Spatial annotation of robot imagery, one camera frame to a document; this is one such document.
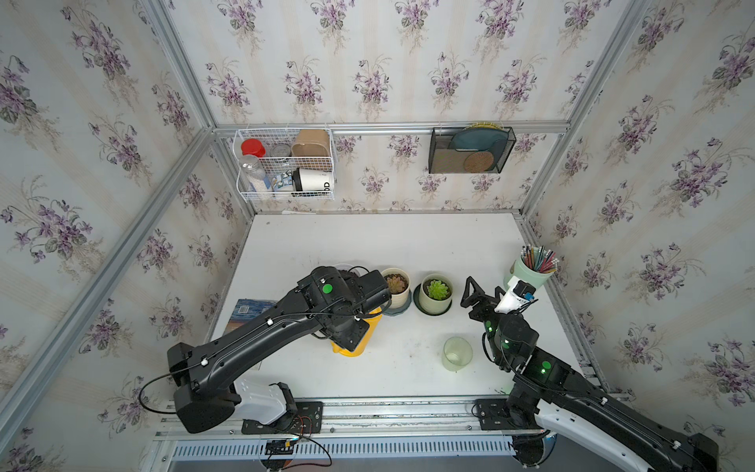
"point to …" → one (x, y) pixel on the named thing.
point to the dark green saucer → (416, 299)
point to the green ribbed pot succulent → (435, 293)
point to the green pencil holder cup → (519, 269)
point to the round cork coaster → (478, 161)
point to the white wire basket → (284, 163)
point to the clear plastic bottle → (252, 173)
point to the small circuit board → (279, 446)
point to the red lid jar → (253, 147)
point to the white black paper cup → (312, 180)
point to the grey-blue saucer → (386, 310)
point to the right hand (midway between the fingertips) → (483, 284)
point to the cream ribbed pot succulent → (399, 281)
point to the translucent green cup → (456, 353)
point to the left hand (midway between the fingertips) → (352, 342)
